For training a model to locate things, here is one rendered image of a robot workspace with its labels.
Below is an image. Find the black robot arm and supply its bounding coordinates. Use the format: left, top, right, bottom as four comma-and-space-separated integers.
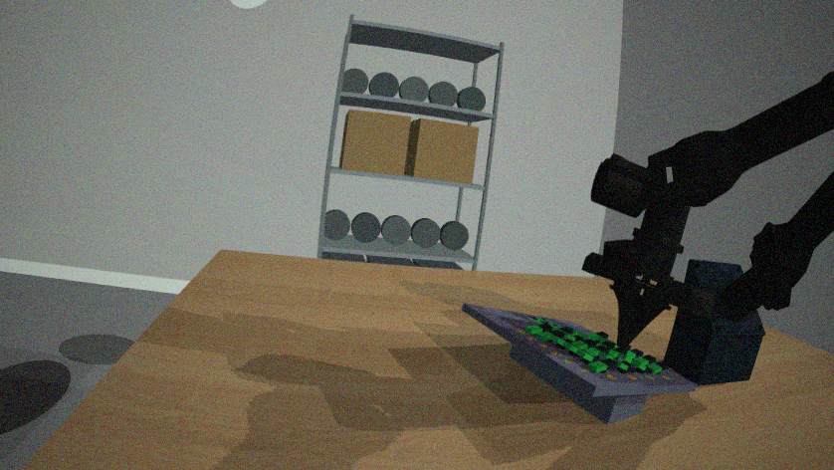
591, 71, 834, 324

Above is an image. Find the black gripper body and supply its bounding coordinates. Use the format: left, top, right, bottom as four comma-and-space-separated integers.
581, 222, 715, 318

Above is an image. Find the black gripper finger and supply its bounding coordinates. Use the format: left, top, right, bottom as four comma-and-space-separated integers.
609, 284, 634, 347
619, 293, 672, 349

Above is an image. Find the grey switch panel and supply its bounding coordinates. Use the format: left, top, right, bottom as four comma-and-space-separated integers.
462, 304, 697, 425

